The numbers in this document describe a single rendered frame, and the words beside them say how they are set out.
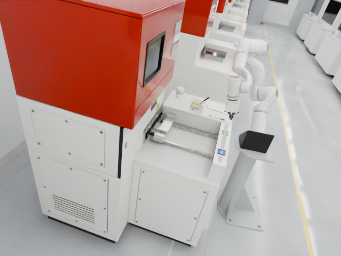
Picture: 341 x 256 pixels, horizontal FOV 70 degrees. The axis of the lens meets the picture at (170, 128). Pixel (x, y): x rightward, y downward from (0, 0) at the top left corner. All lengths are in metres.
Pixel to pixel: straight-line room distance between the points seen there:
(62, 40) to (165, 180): 1.10
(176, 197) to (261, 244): 1.08
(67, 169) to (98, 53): 0.90
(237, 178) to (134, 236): 1.06
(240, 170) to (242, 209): 0.60
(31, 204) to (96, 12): 1.93
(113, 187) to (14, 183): 1.38
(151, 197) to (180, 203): 0.23
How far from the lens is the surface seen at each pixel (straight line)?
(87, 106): 1.43
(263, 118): 2.16
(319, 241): 3.02
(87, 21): 1.25
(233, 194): 2.51
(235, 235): 2.59
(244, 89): 1.77
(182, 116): 2.16
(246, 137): 2.08
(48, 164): 1.92
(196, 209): 1.93
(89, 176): 1.77
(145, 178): 1.85
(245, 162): 2.25
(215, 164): 1.68
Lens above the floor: 2.03
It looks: 34 degrees down
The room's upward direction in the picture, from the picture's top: 11 degrees clockwise
